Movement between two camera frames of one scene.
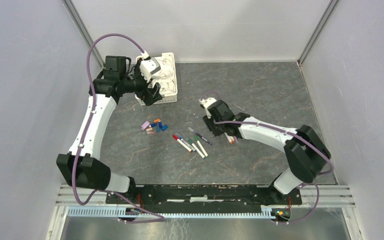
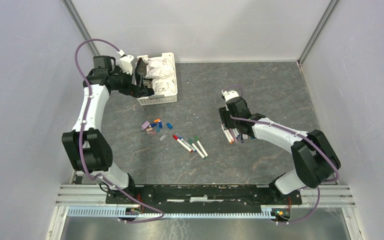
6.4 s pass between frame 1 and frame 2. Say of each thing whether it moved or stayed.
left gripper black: moved
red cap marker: stayed
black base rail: stayed
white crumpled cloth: stayed
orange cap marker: stayed
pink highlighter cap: stayed
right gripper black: moved
